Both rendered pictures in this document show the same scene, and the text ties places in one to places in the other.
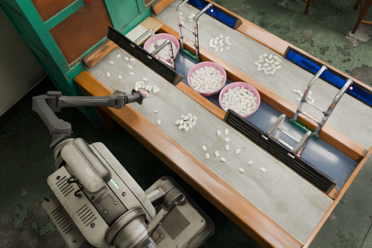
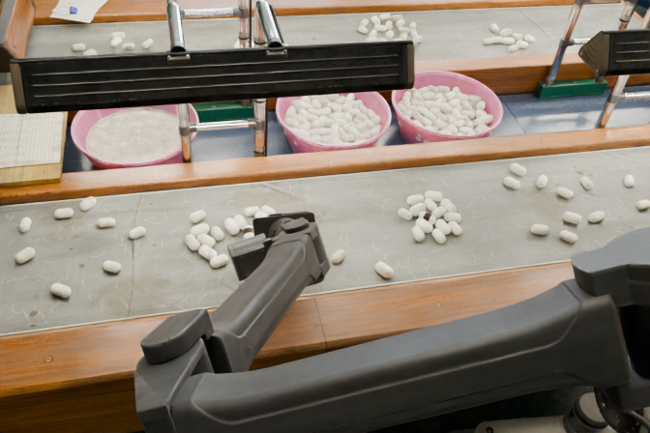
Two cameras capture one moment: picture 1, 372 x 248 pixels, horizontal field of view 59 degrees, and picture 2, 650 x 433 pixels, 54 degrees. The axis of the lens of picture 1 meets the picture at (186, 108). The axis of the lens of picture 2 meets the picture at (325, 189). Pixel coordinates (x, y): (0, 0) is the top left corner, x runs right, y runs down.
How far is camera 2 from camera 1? 158 cm
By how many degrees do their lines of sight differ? 42
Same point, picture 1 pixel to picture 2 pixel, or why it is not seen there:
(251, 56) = (344, 39)
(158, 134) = (432, 290)
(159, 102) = not seen: hidden behind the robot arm
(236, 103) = (446, 120)
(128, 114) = (291, 321)
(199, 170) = not seen: hidden behind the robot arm
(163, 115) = (363, 250)
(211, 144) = (535, 214)
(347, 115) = (589, 29)
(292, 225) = not seen: outside the picture
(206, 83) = (343, 126)
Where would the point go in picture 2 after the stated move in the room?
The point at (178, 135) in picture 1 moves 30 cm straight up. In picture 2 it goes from (460, 257) to (502, 132)
